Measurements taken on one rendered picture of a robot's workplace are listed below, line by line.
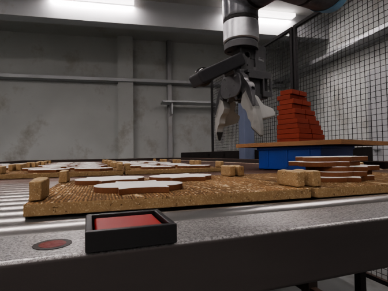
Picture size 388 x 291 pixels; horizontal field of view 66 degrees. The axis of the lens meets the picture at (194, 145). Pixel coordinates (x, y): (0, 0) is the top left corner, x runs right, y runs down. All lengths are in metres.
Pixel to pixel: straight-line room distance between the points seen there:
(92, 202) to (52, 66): 6.25
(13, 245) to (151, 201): 0.17
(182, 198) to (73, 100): 6.02
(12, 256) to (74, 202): 0.14
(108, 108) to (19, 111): 1.64
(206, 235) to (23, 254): 0.15
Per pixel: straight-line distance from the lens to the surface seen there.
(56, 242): 0.30
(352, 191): 0.56
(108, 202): 0.40
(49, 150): 6.39
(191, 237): 0.29
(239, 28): 0.64
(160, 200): 0.41
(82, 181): 0.61
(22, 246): 0.31
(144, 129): 6.23
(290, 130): 1.53
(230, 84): 0.62
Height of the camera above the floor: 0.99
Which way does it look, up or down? 2 degrees up
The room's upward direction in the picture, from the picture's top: 1 degrees counter-clockwise
